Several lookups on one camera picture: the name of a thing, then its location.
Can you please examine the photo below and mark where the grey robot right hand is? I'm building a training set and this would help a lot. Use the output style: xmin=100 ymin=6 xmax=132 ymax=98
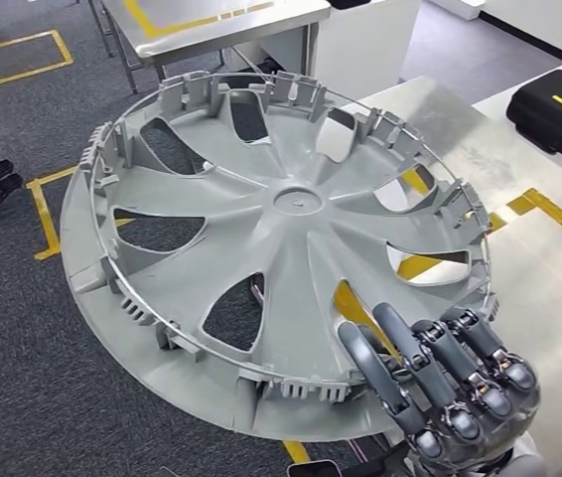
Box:
xmin=336 ymin=301 xmax=542 ymax=473

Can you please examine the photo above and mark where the grey plastic wheel cover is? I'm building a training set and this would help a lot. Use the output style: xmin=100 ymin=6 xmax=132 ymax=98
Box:
xmin=58 ymin=68 xmax=501 ymax=444

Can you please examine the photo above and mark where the steel workbench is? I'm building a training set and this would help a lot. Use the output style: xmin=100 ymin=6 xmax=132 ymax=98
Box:
xmin=342 ymin=75 xmax=562 ymax=472

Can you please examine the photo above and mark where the yellow tape on workbench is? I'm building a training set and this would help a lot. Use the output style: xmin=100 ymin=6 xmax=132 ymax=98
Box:
xmin=332 ymin=167 xmax=562 ymax=358

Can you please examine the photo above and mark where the black carry case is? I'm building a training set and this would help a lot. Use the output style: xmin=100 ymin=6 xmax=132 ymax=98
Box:
xmin=505 ymin=68 xmax=562 ymax=161

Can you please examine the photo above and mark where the white cabinet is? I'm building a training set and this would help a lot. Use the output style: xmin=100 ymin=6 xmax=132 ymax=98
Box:
xmin=304 ymin=0 xmax=424 ymax=101

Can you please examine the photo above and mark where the steel table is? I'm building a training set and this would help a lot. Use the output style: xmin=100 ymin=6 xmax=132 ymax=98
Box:
xmin=86 ymin=0 xmax=333 ymax=94

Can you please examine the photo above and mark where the yellow floor tape marking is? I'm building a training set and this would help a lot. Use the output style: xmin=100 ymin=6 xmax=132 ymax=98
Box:
xmin=0 ymin=29 xmax=75 ymax=87

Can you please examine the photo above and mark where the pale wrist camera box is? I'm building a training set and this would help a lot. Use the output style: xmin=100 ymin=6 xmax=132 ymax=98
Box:
xmin=286 ymin=458 xmax=343 ymax=477

